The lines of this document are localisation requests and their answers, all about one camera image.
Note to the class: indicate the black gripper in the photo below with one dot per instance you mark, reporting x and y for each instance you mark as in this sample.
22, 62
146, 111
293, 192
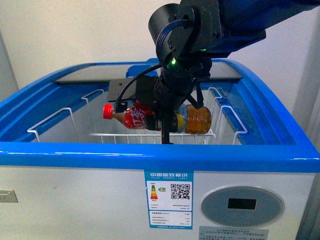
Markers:
165, 96

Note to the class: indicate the red label tea bottle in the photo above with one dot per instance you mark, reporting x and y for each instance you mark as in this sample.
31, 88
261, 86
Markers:
197, 120

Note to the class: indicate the black blue robot arm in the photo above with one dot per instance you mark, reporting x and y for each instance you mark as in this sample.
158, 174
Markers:
189, 34

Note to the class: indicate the blue energy label sticker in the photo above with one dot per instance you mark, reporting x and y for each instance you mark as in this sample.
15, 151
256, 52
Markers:
169, 199

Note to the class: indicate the glass sliding freezer lid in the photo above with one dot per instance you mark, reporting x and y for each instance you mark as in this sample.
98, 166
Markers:
98, 74

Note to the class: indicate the grey oval control panel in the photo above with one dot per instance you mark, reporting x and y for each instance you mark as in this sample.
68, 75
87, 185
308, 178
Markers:
242, 206

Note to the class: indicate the white chest freezer blue trim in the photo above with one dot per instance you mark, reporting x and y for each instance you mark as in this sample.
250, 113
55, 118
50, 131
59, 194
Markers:
97, 191

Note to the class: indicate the grey text sticker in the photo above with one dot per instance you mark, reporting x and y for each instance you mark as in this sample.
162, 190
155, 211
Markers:
231, 233

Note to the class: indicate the white wire freezer basket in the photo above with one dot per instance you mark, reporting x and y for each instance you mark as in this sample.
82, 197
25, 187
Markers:
86, 125

